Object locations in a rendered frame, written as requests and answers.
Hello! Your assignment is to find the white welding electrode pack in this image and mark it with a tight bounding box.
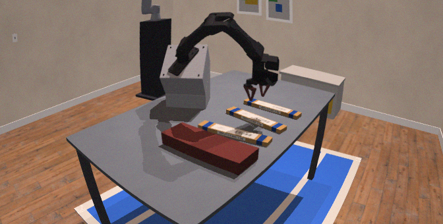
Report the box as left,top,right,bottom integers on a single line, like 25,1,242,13
226,107,287,134

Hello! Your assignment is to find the white electrode pack with blue and orange bands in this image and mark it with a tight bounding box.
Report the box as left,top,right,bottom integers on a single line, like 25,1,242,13
198,121,273,147

